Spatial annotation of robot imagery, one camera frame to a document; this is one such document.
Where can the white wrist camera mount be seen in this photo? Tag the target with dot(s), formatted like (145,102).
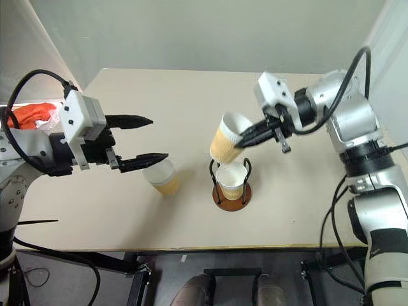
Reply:
(274,92)
(75,111)

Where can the thin black pointed strip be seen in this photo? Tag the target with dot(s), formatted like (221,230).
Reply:
(38,221)

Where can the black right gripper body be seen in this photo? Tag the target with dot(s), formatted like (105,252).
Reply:
(282,119)

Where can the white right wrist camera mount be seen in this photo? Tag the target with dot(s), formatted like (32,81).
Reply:
(274,92)

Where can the brown ribbed paper cup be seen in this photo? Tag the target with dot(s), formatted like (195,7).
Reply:
(223,143)
(231,185)
(164,181)

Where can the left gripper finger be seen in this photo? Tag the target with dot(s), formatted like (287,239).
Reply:
(143,161)
(127,121)

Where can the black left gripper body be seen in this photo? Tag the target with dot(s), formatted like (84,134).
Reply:
(99,150)

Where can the clear plastic bag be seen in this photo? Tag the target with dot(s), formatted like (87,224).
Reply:
(52,122)

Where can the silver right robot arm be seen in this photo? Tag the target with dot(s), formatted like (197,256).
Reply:
(350,108)

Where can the orange cloth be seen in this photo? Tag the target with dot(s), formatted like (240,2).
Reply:
(30,114)

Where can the black metal floor bracket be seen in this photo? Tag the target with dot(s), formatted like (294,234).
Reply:
(232,271)

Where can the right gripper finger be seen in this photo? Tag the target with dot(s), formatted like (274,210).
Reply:
(255,138)
(258,127)

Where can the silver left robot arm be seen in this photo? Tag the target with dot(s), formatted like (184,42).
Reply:
(19,150)

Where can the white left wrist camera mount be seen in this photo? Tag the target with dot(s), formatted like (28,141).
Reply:
(75,111)

